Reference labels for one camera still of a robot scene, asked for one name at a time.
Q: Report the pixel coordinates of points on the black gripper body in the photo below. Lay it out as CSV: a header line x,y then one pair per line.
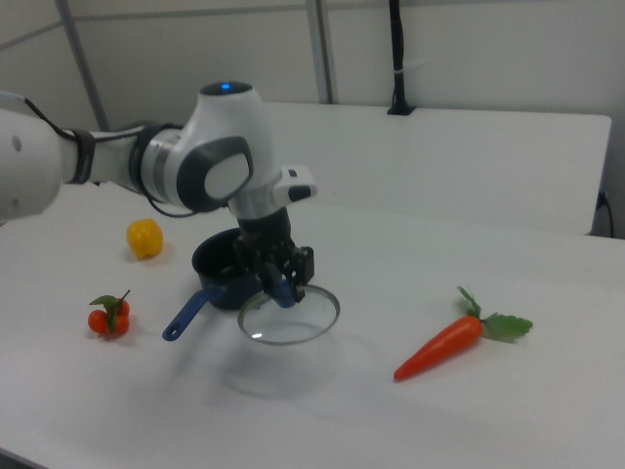
x,y
266,234

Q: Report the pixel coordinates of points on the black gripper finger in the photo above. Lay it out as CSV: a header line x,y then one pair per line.
x,y
304,266
268,278

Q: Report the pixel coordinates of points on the glass lid with blue knob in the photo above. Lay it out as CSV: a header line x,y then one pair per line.
x,y
293,320

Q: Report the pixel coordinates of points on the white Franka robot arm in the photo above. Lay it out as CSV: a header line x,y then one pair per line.
x,y
229,141

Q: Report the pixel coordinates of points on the dark blue saucepan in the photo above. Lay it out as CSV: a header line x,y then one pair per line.
x,y
215,293

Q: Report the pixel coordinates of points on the yellow toy bell pepper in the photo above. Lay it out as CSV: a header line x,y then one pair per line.
x,y
144,239

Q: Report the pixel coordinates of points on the orange toy carrot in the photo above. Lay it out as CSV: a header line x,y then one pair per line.
x,y
444,344

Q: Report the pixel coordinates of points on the white background table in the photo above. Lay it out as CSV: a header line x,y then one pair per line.
x,y
439,166

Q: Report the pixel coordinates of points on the toy tomato cluster with leaves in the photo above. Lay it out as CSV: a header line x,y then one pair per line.
x,y
97,320

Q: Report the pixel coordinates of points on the grey partition post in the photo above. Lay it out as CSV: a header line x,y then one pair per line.
x,y
83,63
322,49

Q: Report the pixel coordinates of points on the black camera pole with base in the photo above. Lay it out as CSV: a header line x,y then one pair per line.
x,y
399,49

